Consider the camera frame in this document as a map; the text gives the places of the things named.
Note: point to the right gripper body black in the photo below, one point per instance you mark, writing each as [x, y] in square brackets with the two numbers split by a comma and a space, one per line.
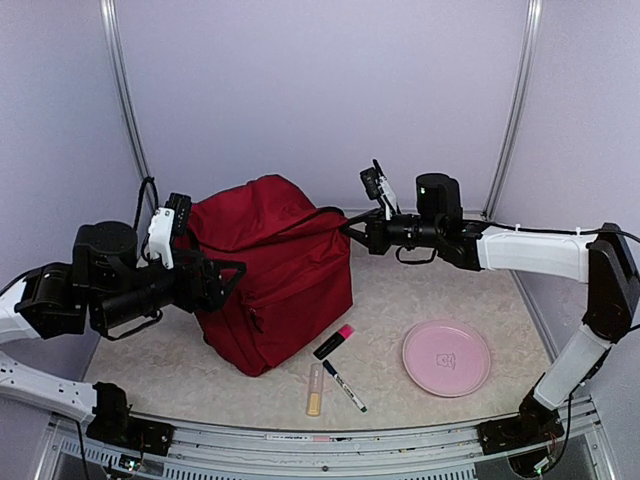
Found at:
[382, 241]

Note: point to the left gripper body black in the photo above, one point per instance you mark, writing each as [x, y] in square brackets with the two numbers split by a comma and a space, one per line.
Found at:
[192, 299]

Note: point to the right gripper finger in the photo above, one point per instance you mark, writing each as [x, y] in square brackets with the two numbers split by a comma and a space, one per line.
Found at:
[362, 218]
[357, 236]

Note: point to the red student backpack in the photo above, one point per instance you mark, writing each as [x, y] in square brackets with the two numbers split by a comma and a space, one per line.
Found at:
[298, 279]

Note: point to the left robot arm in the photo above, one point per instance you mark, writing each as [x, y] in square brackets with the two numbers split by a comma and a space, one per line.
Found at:
[103, 287]

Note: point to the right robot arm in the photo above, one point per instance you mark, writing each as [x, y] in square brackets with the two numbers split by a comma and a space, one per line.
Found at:
[600, 259]

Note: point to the pink highlighter marker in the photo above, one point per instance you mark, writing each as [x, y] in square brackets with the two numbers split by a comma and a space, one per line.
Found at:
[333, 342]

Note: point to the clear white pen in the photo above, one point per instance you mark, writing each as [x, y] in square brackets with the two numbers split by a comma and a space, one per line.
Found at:
[344, 386]

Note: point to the pink round plate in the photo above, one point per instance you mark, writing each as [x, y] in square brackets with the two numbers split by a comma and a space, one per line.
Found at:
[446, 358]

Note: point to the beige eraser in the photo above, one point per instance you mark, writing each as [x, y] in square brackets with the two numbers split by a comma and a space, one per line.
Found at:
[315, 390]

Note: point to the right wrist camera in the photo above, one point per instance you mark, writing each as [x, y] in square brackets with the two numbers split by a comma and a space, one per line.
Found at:
[378, 188]

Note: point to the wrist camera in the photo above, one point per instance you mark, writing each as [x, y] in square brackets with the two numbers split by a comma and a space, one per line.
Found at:
[167, 223]
[378, 188]

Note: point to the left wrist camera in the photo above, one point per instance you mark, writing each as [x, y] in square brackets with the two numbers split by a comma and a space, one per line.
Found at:
[167, 223]

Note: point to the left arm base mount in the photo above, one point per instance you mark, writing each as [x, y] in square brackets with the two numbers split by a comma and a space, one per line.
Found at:
[130, 430]

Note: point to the front metal rail frame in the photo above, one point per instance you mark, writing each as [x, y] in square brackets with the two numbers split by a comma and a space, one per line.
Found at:
[449, 451]

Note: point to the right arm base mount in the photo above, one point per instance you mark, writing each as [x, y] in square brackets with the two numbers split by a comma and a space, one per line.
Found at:
[532, 424]

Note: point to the left metal corner post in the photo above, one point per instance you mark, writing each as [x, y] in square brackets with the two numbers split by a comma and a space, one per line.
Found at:
[109, 17]

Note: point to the metal corner post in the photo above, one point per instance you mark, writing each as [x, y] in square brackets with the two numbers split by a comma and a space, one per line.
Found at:
[517, 107]
[109, 17]

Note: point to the right metal corner post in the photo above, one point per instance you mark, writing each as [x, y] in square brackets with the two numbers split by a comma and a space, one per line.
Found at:
[517, 107]

